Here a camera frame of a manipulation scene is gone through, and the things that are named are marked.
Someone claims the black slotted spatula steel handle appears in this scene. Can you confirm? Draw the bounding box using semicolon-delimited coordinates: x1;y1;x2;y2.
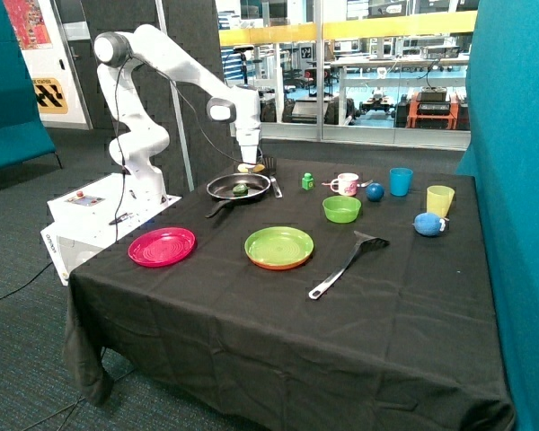
308;231;390;300

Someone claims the green plastic bowl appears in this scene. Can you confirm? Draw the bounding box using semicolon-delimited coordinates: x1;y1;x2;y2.
323;196;362;224

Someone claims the green toy bottle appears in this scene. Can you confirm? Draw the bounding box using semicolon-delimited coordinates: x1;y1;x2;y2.
301;172;314;190

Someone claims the blue plastic cup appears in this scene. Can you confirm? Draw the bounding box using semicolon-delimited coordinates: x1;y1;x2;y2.
389;167;413;197

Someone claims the green toy pepper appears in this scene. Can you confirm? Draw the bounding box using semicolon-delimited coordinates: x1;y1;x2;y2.
232;183;249;197

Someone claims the orange plate under green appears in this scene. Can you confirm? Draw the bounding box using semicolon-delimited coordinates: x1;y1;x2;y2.
250;256;310;271

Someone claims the black frying pan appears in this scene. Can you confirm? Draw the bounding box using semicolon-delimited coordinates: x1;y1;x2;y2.
206;173;270;218

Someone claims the teal sofa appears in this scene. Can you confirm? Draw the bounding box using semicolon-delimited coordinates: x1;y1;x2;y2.
0;1;56;169

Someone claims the teal partition wall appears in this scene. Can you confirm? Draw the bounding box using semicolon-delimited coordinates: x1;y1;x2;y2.
457;1;539;430

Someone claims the dark blue ball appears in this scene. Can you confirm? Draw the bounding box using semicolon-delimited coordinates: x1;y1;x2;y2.
365;182;384;202

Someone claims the yellow toy corn cob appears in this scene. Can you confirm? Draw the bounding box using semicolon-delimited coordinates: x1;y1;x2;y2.
237;163;266;173

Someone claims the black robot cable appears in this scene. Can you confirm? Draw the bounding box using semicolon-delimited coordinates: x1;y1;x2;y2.
111;56;246;243

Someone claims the black tablecloth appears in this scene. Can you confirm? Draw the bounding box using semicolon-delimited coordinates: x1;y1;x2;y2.
63;161;517;430

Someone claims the blue plush toy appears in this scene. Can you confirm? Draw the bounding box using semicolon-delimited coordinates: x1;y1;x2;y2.
412;212;447;237

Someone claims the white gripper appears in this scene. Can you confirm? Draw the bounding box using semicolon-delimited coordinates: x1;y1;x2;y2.
235;128;261;165

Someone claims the yellow black hazard sign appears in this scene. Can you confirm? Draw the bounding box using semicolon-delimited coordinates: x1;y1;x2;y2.
32;77;68;115

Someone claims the white robot control box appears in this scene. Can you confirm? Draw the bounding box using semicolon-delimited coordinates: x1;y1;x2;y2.
40;173;181;286

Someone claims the yellow plastic cup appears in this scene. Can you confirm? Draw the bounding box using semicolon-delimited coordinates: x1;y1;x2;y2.
427;185;455;218

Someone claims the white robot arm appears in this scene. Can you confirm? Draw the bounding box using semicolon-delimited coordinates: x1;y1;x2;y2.
93;24;261;207

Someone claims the red wall poster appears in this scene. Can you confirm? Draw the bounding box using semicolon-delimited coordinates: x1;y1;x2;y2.
3;0;52;50

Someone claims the green plastic plate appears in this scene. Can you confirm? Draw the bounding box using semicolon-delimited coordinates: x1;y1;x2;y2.
244;226;314;264

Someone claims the pink plastic plate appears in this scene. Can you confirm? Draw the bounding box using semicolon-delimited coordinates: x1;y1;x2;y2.
128;227;197;268

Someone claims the black slotted spatula by pan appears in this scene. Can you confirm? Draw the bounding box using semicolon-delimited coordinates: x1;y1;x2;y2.
261;156;283;198

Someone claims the pink white mug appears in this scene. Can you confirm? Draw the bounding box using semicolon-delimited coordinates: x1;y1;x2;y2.
330;172;359;197

